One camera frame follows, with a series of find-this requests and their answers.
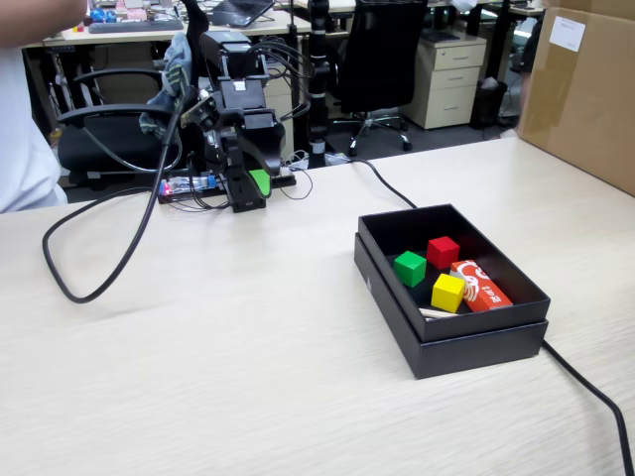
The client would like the black office chair with armrests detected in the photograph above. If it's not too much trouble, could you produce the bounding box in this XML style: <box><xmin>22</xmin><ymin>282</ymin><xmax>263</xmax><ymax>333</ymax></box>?
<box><xmin>56</xmin><ymin>0</ymin><xmax>212</xmax><ymax>191</ymax></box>

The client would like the thin black wire bundle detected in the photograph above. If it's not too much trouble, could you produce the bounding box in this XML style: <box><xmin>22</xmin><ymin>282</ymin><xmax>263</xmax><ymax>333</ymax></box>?
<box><xmin>188</xmin><ymin>36</ymin><xmax>317</xmax><ymax>212</ymax></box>

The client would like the beige drawer cabinet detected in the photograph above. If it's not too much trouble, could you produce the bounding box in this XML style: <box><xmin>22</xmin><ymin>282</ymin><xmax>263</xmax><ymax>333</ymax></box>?
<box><xmin>261</xmin><ymin>54</ymin><xmax>296</xmax><ymax>163</ymax></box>
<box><xmin>398</xmin><ymin>36</ymin><xmax>489</xmax><ymax>132</ymax></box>

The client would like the black trash bin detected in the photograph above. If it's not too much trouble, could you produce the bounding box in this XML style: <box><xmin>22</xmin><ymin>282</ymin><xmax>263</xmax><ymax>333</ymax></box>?
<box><xmin>470</xmin><ymin>75</ymin><xmax>510</xmax><ymax>132</ymax></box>

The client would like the thick black power cable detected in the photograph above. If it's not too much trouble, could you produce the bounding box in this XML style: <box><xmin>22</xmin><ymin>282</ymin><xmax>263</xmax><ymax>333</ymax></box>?
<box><xmin>345</xmin><ymin>157</ymin><xmax>635</xmax><ymax>476</ymax></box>

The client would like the light wooden stick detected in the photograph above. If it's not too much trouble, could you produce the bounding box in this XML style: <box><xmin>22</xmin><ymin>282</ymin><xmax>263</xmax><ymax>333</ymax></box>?
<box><xmin>418</xmin><ymin>306</ymin><xmax>460</xmax><ymax>323</ymax></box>

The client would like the white shirt person torso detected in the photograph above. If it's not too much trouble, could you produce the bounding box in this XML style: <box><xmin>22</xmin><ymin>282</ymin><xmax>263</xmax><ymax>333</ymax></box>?
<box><xmin>0</xmin><ymin>46</ymin><xmax>69</xmax><ymax>215</ymax></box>

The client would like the thick black camera cable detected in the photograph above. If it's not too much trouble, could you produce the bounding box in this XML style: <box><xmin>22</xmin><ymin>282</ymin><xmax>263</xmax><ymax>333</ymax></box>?
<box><xmin>41</xmin><ymin>86</ymin><xmax>199</xmax><ymax>305</ymax></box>

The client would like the white paper label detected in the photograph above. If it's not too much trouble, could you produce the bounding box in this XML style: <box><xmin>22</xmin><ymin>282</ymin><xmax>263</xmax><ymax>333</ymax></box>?
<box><xmin>549</xmin><ymin>15</ymin><xmax>587</xmax><ymax>54</ymax></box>

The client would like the black mesh office chair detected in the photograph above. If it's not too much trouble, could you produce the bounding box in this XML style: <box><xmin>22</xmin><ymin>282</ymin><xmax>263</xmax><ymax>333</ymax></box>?
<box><xmin>328</xmin><ymin>0</ymin><xmax>431</xmax><ymax>158</ymax></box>

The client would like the controller board with red LED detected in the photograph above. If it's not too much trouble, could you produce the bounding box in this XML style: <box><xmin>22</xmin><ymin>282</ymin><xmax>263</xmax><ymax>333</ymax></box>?
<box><xmin>158</xmin><ymin>173</ymin><xmax>220</xmax><ymax>201</ymax></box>

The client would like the bare person forearm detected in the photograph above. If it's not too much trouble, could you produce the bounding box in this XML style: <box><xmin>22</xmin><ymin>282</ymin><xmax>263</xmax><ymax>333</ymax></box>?
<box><xmin>0</xmin><ymin>0</ymin><xmax>91</xmax><ymax>50</ymax></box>

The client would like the large brown cardboard box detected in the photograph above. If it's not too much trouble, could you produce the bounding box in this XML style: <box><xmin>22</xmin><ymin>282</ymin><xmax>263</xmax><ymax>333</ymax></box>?
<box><xmin>515</xmin><ymin>0</ymin><xmax>635</xmax><ymax>197</ymax></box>

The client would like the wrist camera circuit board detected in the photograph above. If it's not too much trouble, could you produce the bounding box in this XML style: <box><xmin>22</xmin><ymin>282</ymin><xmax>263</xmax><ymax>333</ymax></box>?
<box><xmin>179</xmin><ymin>93</ymin><xmax>220</xmax><ymax>130</ymax></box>

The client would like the beige office desk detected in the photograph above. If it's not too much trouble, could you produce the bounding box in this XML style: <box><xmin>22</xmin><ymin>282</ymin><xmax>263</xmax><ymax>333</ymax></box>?
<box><xmin>22</xmin><ymin>0</ymin><xmax>358</xmax><ymax>51</ymax></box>

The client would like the black segmented pole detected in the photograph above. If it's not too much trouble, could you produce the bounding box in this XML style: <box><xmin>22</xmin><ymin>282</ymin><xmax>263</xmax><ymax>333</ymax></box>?
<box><xmin>306</xmin><ymin>0</ymin><xmax>333</xmax><ymax>171</ymax></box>

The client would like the green wooden cube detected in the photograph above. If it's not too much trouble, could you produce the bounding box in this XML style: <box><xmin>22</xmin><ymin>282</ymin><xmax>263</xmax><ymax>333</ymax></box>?
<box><xmin>392</xmin><ymin>249</ymin><xmax>429</xmax><ymax>290</ymax></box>

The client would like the red wooden cube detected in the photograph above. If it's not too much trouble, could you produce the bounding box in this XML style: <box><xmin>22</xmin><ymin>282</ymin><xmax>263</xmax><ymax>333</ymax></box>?
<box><xmin>426</xmin><ymin>235</ymin><xmax>461</xmax><ymax>272</ymax></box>

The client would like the orange and white carton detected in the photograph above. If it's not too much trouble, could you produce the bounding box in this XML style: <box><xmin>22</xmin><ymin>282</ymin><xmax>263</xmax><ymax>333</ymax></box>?
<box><xmin>449</xmin><ymin>258</ymin><xmax>514</xmax><ymax>314</ymax></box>

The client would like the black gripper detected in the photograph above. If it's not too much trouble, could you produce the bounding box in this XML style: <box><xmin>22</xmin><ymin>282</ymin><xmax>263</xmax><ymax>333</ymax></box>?
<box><xmin>216</xmin><ymin>109</ymin><xmax>288</xmax><ymax>201</ymax></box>

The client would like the white power strip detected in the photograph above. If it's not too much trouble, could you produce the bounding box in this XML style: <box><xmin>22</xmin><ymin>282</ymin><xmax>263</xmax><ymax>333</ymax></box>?
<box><xmin>284</xmin><ymin>149</ymin><xmax>359</xmax><ymax>172</ymax></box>

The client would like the yellow wooden cube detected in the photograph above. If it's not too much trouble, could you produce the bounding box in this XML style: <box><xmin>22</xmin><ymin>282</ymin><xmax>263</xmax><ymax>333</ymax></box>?
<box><xmin>430</xmin><ymin>273</ymin><xmax>467</xmax><ymax>315</ymax></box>

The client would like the black laptop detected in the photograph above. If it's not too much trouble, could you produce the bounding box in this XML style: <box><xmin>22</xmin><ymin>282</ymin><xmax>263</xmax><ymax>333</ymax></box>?
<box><xmin>204</xmin><ymin>0</ymin><xmax>277</xmax><ymax>29</ymax></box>

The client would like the black cardboard box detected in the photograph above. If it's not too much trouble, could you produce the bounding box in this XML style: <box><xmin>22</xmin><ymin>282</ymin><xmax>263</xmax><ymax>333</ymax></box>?
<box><xmin>357</xmin><ymin>202</ymin><xmax>553</xmax><ymax>344</ymax></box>

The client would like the black computer keyboard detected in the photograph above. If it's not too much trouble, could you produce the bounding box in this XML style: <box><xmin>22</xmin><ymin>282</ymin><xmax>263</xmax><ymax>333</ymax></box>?
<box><xmin>87</xmin><ymin>19</ymin><xmax>187</xmax><ymax>36</ymax></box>

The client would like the blue green striped cloth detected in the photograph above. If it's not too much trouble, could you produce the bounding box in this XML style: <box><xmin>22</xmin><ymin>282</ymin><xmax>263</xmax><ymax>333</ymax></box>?
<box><xmin>138</xmin><ymin>31</ymin><xmax>199</xmax><ymax>144</ymax></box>

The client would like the black open box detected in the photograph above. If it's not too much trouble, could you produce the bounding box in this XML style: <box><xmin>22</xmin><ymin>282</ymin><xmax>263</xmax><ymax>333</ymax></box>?
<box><xmin>352</xmin><ymin>232</ymin><xmax>550</xmax><ymax>381</ymax></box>

